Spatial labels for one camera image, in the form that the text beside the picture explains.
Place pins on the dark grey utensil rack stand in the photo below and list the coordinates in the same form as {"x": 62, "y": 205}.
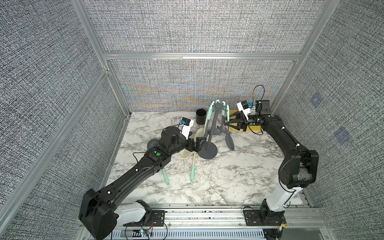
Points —
{"x": 209, "y": 149}

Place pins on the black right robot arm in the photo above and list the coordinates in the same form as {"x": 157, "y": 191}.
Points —
{"x": 299, "y": 166}

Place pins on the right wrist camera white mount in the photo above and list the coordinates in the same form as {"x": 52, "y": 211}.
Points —
{"x": 245, "y": 108}

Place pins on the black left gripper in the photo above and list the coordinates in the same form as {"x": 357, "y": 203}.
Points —
{"x": 197, "y": 147}

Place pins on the black cup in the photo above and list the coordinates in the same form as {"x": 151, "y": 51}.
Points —
{"x": 201, "y": 116}

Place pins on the yellow tray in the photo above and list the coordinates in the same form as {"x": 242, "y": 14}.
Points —
{"x": 259, "y": 120}

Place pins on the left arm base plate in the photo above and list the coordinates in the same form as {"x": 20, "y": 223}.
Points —
{"x": 153, "y": 219}

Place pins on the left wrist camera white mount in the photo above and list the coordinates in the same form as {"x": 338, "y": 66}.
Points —
{"x": 186, "y": 126}

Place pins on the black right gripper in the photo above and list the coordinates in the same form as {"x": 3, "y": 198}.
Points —
{"x": 242, "y": 124}

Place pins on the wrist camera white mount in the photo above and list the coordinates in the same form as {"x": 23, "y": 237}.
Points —
{"x": 245, "y": 108}
{"x": 186, "y": 126}

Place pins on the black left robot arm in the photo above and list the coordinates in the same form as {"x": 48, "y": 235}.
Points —
{"x": 97, "y": 211}

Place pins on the cream skimmer long handle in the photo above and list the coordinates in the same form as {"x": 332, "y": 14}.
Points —
{"x": 201, "y": 132}

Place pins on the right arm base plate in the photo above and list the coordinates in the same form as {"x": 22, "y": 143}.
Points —
{"x": 255, "y": 217}

